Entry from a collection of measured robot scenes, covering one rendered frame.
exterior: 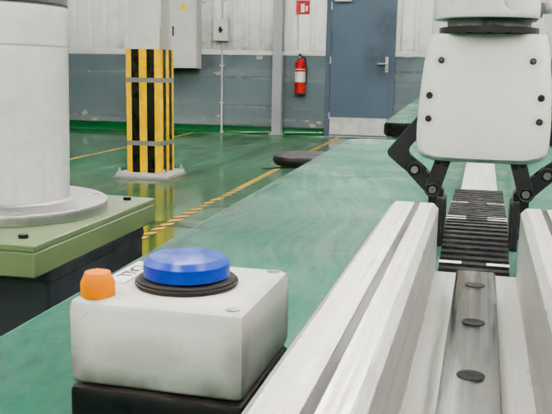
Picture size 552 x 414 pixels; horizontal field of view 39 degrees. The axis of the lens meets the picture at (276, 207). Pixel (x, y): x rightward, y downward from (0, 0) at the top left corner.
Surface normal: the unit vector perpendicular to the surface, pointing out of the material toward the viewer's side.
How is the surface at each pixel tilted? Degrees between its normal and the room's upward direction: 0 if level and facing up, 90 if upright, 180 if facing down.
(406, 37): 90
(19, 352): 0
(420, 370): 0
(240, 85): 90
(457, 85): 90
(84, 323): 90
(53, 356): 0
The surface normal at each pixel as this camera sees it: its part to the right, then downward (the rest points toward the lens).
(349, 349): 0.02, -0.99
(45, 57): 0.86, 0.11
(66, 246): 0.97, 0.06
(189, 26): -0.23, 0.16
